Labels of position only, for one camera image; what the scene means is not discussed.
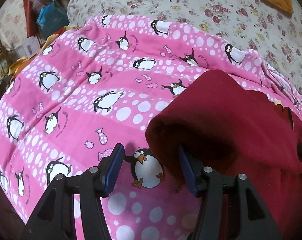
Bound dark red knitted garment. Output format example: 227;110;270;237
145;70;302;239

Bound white cardboard box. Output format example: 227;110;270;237
16;36;40;59

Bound floral print quilt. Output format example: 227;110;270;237
67;0;302;94

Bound blue plastic bag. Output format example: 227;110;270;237
36;1;69;39

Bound pink penguin print blanket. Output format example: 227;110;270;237
0;15;302;239

